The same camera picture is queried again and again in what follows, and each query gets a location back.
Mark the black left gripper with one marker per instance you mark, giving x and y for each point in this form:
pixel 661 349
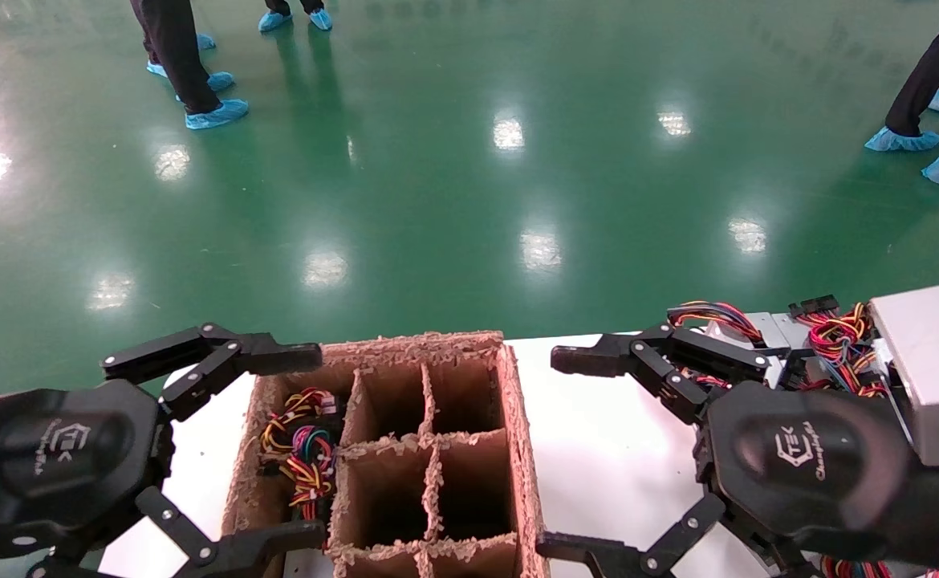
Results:
pixel 52 466

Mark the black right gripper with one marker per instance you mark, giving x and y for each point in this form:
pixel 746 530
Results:
pixel 806 457

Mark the brown cardboard divider box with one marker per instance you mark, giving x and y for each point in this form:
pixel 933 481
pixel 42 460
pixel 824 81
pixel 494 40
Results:
pixel 381 401

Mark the silver power supply held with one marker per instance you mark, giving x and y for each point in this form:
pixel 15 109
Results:
pixel 935 361

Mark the person in black trousers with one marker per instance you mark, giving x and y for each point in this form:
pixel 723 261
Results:
pixel 176 48
pixel 277 6

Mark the person grey shirt black trousers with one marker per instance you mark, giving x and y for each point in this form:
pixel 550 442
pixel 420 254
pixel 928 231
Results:
pixel 935 56

